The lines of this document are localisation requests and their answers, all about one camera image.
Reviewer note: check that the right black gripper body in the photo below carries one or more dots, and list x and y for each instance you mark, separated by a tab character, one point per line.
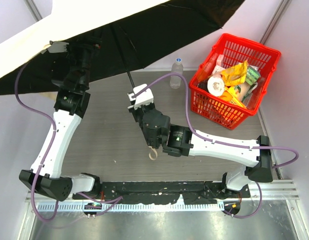
137	114

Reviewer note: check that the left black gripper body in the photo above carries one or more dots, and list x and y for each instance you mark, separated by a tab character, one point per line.
76	47

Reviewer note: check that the beige folding umbrella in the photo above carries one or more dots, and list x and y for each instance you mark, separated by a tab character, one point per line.
135	35

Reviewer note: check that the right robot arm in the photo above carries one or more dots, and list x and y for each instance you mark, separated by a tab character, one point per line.
177	141

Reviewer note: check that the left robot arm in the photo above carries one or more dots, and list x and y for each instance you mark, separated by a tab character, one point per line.
72	78

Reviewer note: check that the orange snack bag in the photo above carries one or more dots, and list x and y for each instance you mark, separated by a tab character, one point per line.
231	95

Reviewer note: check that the white box in basket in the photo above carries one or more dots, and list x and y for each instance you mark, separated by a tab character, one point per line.
218	67

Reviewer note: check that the beige cup in basket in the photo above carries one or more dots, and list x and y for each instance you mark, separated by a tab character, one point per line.
244	89

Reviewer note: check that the yellow snack bag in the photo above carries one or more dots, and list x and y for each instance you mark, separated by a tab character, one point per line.
235	75

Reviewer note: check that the green carton box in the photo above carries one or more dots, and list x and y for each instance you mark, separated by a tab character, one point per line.
252	75

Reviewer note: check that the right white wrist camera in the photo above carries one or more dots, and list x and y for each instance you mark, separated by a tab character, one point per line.
144	99

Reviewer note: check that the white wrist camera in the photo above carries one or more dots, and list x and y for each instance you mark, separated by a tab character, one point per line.
56	47
144	99

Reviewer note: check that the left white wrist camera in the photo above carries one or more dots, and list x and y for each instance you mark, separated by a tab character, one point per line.
56	47

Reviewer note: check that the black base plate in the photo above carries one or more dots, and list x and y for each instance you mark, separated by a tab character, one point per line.
166	192

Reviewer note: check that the white slotted cable duct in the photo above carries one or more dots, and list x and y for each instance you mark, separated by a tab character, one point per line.
89	206

